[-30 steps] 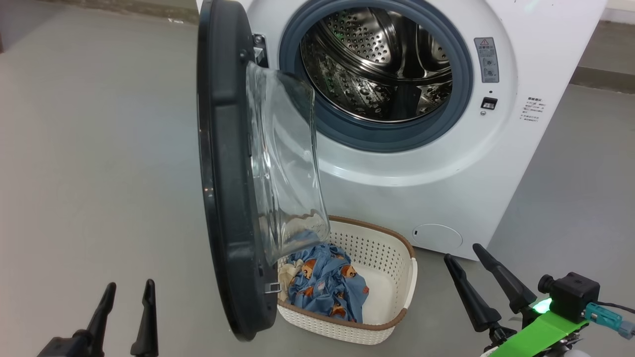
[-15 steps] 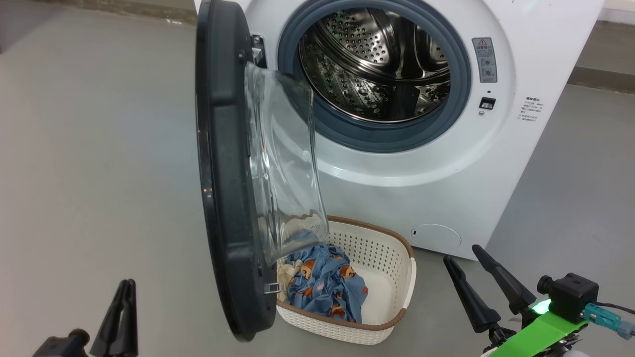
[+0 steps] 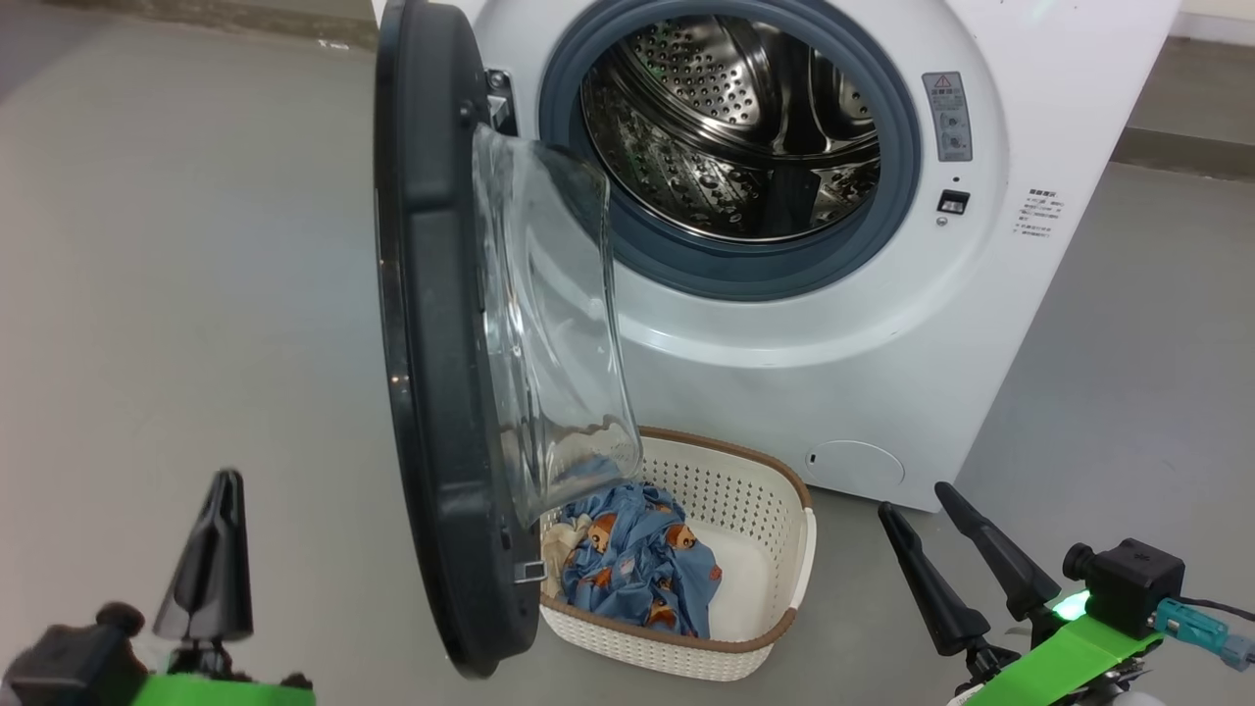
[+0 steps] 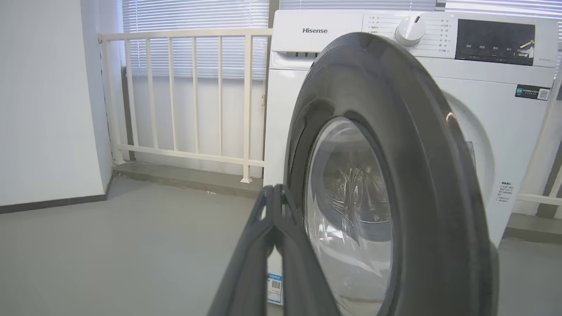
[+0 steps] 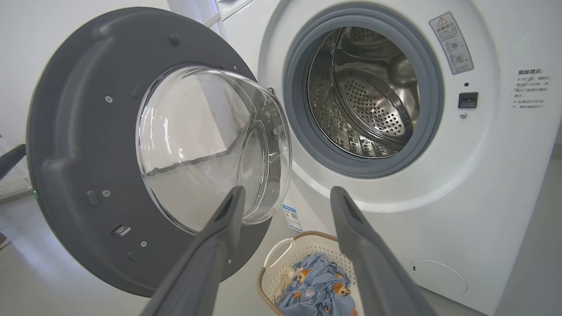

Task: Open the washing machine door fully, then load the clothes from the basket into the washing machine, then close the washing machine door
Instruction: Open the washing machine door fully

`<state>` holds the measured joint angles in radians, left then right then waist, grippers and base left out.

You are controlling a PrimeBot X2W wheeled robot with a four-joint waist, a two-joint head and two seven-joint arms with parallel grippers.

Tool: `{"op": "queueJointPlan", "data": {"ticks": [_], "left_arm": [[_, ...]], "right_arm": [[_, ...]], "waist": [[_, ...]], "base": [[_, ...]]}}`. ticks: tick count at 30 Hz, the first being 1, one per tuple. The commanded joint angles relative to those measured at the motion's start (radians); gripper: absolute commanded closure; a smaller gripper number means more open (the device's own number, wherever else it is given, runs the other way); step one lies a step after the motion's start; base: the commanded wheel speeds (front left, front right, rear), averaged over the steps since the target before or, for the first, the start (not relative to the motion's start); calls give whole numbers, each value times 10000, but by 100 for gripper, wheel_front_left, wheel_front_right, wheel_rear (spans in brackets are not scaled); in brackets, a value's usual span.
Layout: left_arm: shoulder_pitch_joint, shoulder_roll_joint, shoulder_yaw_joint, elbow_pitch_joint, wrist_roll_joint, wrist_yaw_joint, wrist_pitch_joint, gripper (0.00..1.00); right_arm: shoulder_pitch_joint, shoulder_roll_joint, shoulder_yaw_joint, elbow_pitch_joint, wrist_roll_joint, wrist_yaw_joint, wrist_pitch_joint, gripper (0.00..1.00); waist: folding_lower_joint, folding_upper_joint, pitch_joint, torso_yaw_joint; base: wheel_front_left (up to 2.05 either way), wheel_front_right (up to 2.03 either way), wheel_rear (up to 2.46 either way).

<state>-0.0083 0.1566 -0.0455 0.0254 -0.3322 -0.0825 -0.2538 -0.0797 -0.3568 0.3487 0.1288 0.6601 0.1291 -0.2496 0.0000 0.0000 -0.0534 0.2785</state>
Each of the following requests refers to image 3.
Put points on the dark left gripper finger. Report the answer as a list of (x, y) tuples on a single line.
[(211, 579)]

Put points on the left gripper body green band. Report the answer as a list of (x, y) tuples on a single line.
[(225, 686)]

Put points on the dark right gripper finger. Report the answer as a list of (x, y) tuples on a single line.
[(1010, 569), (941, 598)]

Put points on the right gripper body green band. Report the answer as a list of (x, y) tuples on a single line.
[(1059, 662)]

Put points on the black round glass washer door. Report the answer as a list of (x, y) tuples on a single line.
[(441, 392)]

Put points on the blue bear print garment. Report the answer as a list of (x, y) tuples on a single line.
[(637, 569)]

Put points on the cream beige garment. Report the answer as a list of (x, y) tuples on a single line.
[(561, 554)]

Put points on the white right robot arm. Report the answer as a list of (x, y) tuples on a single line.
[(1137, 700)]

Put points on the white front-load washing machine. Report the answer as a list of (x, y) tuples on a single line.
[(882, 343)]

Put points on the round white filter cover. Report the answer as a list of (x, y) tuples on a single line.
[(855, 468)]

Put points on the cream perforated laundry basket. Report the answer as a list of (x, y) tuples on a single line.
[(755, 588)]

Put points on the grey warning sticker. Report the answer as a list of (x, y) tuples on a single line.
[(947, 116)]

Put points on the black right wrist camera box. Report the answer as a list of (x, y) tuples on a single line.
[(1132, 583)]

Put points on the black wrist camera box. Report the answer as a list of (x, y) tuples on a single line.
[(69, 662), (1132, 583)]

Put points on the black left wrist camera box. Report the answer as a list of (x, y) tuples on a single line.
[(69, 662)]

